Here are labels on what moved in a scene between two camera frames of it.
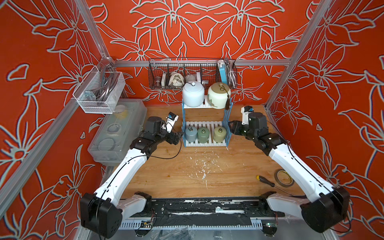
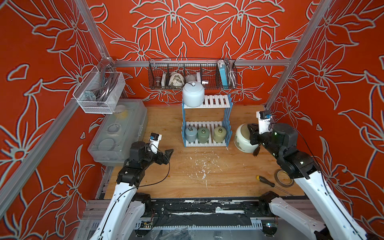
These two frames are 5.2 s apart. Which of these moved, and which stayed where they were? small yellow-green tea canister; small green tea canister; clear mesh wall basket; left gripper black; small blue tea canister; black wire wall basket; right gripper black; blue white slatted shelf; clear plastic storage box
Moved: right gripper black; left gripper black; blue white slatted shelf
Stayed: clear mesh wall basket; black wire wall basket; small blue tea canister; small yellow-green tea canister; small green tea canister; clear plastic storage box
